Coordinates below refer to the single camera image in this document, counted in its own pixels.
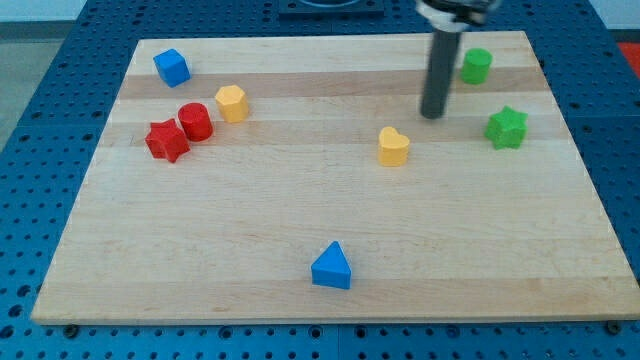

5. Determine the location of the blue cube block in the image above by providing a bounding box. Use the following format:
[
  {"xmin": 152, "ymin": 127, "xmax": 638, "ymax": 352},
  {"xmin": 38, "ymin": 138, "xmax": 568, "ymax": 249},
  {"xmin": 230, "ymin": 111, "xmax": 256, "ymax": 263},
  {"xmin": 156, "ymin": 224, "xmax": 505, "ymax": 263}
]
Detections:
[{"xmin": 153, "ymin": 49, "xmax": 191, "ymax": 88}]

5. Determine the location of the red cylinder block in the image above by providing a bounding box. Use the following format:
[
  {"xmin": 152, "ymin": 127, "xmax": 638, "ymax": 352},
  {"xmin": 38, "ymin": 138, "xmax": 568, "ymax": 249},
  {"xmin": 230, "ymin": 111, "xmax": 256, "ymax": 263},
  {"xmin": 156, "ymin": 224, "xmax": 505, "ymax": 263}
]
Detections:
[{"xmin": 178, "ymin": 102, "xmax": 214, "ymax": 142}]

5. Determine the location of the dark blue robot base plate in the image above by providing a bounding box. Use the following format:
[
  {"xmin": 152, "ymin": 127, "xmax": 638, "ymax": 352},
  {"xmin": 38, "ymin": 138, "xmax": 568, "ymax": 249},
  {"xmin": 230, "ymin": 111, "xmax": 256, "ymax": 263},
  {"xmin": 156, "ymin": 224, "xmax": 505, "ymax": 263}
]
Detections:
[{"xmin": 278, "ymin": 0, "xmax": 384, "ymax": 19}]

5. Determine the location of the red star block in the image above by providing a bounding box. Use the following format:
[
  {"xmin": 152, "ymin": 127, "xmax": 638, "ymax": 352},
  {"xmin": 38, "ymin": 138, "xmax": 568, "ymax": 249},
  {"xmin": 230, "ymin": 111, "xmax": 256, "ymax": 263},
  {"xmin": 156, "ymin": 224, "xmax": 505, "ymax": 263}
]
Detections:
[{"xmin": 145, "ymin": 118, "xmax": 190, "ymax": 163}]

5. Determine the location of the blue triangle block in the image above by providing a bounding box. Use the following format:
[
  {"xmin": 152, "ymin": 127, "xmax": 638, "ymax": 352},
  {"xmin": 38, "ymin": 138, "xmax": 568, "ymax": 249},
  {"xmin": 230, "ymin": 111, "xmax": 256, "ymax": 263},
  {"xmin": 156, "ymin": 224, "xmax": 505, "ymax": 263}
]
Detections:
[{"xmin": 311, "ymin": 241, "xmax": 351, "ymax": 290}]

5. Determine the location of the wooden board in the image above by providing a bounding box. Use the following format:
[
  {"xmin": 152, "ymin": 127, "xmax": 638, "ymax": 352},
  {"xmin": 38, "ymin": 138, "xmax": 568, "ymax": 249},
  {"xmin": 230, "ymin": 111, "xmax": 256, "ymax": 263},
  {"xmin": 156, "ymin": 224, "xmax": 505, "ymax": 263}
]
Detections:
[{"xmin": 31, "ymin": 31, "xmax": 639, "ymax": 325}]

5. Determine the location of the green cylinder block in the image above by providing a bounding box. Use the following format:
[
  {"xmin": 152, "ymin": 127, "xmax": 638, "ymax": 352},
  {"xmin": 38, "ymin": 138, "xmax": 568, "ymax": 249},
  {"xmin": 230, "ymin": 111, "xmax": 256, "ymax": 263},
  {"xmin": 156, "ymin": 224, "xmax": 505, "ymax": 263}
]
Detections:
[{"xmin": 460, "ymin": 48, "xmax": 493, "ymax": 85}]

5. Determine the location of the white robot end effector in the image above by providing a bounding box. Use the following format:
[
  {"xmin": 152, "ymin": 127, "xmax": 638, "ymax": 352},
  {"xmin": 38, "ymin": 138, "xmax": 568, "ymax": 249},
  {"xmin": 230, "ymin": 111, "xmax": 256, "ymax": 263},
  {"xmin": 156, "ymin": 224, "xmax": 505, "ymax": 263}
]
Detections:
[{"xmin": 415, "ymin": 0, "xmax": 502, "ymax": 32}]

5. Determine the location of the yellow heart block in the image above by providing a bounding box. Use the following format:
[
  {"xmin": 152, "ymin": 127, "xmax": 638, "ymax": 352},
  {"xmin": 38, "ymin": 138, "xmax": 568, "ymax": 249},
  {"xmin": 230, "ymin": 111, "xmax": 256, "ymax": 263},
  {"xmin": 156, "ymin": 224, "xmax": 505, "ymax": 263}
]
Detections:
[{"xmin": 377, "ymin": 126, "xmax": 410, "ymax": 167}]

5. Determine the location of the yellow hexagon block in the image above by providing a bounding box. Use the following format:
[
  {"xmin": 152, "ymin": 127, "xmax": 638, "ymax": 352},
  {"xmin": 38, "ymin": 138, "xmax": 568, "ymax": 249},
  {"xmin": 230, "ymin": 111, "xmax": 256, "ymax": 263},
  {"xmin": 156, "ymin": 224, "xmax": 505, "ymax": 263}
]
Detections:
[{"xmin": 215, "ymin": 85, "xmax": 249, "ymax": 123}]

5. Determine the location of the green star block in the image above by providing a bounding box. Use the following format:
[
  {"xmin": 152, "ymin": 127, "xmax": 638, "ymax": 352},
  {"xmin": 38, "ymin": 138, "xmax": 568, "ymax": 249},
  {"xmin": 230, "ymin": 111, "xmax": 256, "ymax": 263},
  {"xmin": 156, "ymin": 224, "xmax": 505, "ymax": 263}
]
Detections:
[{"xmin": 484, "ymin": 106, "xmax": 528, "ymax": 150}]

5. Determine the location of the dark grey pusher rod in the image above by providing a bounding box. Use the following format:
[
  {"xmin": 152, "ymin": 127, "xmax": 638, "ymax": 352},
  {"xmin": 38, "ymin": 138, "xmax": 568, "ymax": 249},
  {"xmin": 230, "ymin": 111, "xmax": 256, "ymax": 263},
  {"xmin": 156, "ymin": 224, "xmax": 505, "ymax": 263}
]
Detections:
[{"xmin": 420, "ymin": 29, "xmax": 462, "ymax": 119}]

